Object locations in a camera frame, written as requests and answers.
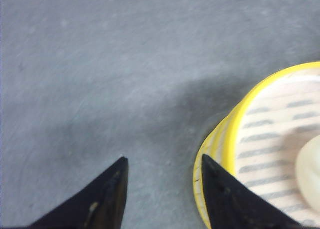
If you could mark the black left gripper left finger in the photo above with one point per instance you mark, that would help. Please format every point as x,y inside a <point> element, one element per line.
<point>100,205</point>

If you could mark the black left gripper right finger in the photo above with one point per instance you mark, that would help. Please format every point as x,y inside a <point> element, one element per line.
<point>231,205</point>

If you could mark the bamboo steamer basket single bun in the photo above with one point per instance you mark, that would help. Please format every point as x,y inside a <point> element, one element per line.
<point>220,144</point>

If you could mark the white mesh steamer liner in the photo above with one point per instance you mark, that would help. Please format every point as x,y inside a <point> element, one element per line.
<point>280,120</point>

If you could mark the white round steamed bun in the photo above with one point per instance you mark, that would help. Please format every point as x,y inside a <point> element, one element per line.
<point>307,169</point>

